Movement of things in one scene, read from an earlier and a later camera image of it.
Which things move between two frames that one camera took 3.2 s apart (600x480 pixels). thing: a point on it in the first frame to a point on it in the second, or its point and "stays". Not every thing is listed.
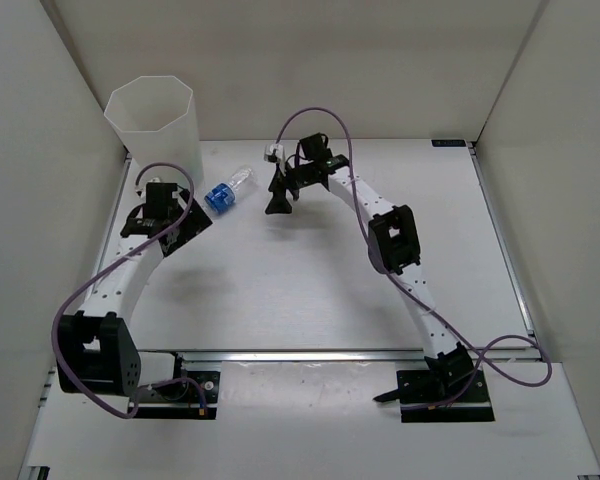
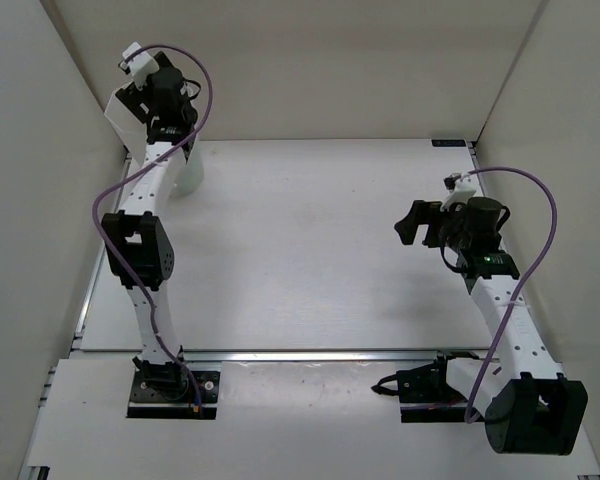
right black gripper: x=281 y=202 to x=429 y=213
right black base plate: x=423 y=398 stays
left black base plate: x=192 y=398 stays
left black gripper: x=196 y=221 to x=134 y=97
